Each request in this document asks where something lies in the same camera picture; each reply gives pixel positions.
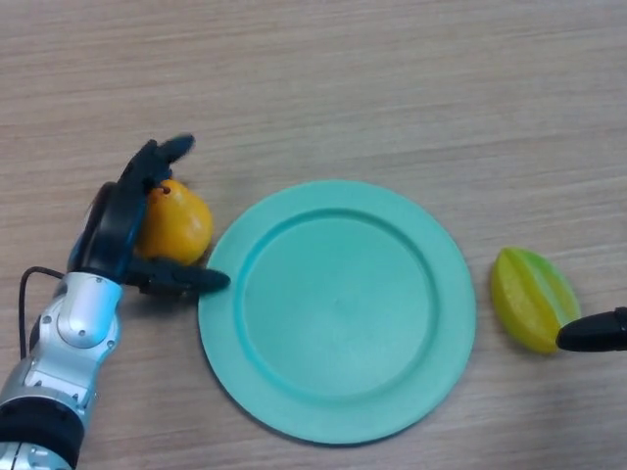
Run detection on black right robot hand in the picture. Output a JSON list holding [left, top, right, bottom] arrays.
[[556, 306, 627, 353]]

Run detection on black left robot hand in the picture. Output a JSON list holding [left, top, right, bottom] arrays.
[[67, 134, 231, 298]]

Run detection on yellow pear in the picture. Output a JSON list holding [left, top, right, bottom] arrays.
[[134, 178, 215, 266]]

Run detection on green round plate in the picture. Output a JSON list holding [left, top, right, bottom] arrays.
[[197, 179, 477, 446]]

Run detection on yellow green starfruit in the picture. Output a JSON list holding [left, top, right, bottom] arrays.
[[491, 247, 582, 354]]

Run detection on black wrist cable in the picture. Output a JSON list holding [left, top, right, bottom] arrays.
[[18, 265, 66, 358]]

